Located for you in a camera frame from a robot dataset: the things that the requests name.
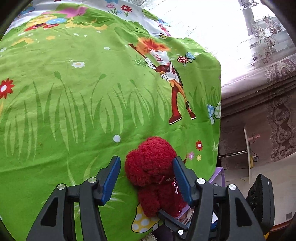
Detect dark red fluffy knit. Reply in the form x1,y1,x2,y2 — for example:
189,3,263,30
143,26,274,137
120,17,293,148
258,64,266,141
125,137,187,217

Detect purple cardboard box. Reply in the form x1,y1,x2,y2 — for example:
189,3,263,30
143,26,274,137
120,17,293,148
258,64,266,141
209,167,225,187

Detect beige heavy curtain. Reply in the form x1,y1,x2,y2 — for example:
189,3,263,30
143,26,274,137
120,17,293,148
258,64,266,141
218,55,295,170

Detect green cartoon mushroom bedsheet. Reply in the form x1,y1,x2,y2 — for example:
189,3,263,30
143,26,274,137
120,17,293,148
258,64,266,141
1,1,221,240

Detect white lace floral curtain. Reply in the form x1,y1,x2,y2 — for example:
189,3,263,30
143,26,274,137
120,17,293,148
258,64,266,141
142,0,295,86

